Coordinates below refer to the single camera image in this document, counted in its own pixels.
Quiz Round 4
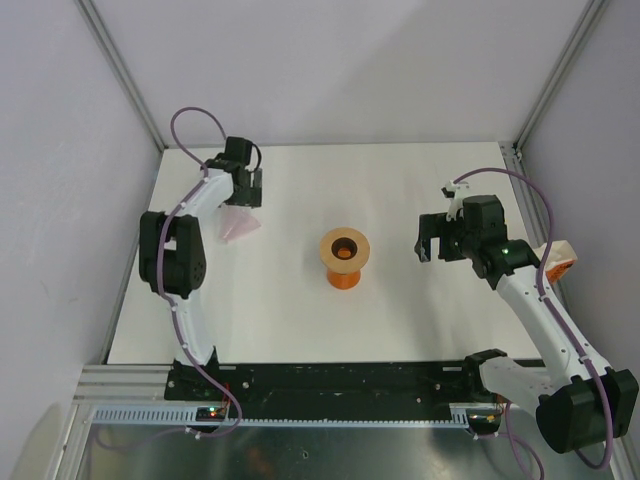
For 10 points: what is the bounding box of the pink cone coffee filter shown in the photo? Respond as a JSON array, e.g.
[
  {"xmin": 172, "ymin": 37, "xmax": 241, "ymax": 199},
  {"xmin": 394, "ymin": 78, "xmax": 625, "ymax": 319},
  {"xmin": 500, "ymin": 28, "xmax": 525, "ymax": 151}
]
[{"xmin": 219, "ymin": 205, "xmax": 261, "ymax": 243}]

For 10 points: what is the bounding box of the right aluminium frame post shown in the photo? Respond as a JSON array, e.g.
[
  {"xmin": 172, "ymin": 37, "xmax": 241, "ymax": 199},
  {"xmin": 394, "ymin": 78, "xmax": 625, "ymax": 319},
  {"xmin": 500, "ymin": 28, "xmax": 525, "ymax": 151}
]
[{"xmin": 512, "ymin": 0, "xmax": 610, "ymax": 151}]

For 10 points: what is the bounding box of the left aluminium frame post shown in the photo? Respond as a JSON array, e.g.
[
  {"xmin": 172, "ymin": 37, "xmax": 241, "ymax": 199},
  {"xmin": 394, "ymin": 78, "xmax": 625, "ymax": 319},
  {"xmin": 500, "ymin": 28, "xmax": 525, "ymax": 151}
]
[{"xmin": 74, "ymin": 0, "xmax": 167, "ymax": 153}]

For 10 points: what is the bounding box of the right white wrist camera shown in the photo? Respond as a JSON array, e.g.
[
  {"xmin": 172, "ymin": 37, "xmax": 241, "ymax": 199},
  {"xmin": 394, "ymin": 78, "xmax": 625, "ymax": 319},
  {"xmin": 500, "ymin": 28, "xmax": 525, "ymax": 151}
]
[{"xmin": 441, "ymin": 181, "xmax": 471, "ymax": 222}]

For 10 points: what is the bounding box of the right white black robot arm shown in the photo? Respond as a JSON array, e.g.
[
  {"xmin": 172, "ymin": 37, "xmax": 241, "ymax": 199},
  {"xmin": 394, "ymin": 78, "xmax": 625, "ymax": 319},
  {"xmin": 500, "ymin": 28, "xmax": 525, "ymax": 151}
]
[{"xmin": 414, "ymin": 195, "xmax": 639, "ymax": 453}]

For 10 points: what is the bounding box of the purple cable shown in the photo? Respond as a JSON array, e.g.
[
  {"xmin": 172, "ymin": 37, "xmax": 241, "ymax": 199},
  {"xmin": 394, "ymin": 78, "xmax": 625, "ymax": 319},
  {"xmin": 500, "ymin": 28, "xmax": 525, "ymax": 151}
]
[
  {"xmin": 449, "ymin": 167, "xmax": 616, "ymax": 480},
  {"xmin": 155, "ymin": 106, "xmax": 244, "ymax": 449}
]

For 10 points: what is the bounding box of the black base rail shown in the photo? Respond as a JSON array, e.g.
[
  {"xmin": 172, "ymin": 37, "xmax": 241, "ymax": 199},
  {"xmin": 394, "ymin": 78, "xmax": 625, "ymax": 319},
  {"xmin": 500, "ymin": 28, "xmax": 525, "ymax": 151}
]
[{"xmin": 164, "ymin": 360, "xmax": 502, "ymax": 420}]

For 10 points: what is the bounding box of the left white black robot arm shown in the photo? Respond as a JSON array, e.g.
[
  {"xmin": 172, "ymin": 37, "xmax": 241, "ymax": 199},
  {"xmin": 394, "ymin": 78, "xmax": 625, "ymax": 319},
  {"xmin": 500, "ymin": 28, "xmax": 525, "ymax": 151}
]
[{"xmin": 138, "ymin": 137, "xmax": 262, "ymax": 400}]

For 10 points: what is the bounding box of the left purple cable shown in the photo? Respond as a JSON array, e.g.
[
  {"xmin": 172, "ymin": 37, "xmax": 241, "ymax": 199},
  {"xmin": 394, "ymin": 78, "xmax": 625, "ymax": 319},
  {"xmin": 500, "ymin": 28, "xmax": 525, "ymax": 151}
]
[{"xmin": 155, "ymin": 106, "xmax": 244, "ymax": 449}]

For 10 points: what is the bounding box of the white orange box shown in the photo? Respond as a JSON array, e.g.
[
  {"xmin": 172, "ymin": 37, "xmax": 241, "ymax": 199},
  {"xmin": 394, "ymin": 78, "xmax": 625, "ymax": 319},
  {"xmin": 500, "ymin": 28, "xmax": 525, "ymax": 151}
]
[{"xmin": 544, "ymin": 240, "xmax": 578, "ymax": 284}]

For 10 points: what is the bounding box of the grey slotted cable duct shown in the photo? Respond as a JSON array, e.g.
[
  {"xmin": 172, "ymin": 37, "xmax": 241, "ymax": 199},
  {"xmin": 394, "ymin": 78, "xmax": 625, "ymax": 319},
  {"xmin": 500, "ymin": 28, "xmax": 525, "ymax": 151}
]
[{"xmin": 92, "ymin": 405, "xmax": 469, "ymax": 429}]

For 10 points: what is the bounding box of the orange glass flask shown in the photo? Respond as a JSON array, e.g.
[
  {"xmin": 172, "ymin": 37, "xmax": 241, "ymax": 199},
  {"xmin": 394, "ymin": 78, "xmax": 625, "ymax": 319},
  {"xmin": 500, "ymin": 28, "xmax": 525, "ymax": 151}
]
[{"xmin": 326, "ymin": 247, "xmax": 362, "ymax": 290}]

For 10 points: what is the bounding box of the aluminium frame post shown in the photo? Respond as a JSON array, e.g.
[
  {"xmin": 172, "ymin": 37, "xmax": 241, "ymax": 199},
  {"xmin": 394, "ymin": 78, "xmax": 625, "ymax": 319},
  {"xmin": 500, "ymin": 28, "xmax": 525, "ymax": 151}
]
[
  {"xmin": 74, "ymin": 0, "xmax": 167, "ymax": 153},
  {"xmin": 512, "ymin": 0, "xmax": 610, "ymax": 151}
]

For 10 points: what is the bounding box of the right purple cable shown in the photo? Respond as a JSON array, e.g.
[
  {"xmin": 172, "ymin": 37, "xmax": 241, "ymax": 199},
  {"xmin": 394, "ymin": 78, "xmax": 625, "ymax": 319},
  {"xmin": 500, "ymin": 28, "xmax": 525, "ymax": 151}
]
[{"xmin": 449, "ymin": 167, "xmax": 616, "ymax": 480}]

